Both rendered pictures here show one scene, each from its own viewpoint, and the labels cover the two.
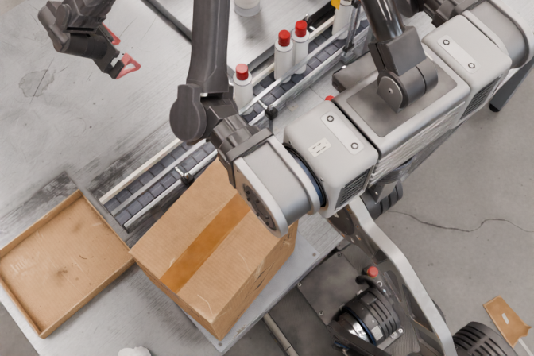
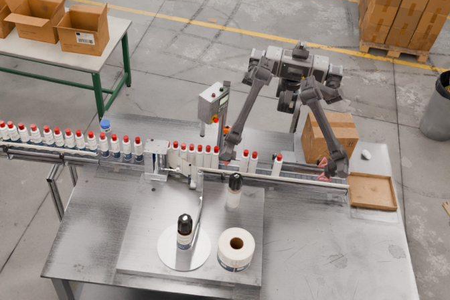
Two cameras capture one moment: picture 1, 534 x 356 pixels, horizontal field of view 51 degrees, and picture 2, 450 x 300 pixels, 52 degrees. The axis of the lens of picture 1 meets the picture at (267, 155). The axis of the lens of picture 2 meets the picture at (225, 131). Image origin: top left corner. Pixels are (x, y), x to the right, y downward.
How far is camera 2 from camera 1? 2.90 m
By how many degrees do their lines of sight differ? 65
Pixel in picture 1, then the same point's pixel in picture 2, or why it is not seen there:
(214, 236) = (333, 124)
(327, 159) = (325, 59)
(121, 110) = (313, 219)
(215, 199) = not seen: hidden behind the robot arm
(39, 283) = (382, 193)
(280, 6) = (220, 194)
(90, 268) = (363, 183)
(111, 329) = (367, 166)
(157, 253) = (351, 132)
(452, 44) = (276, 54)
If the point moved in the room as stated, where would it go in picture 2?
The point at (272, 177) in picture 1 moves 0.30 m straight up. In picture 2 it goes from (336, 68) to (349, 27)
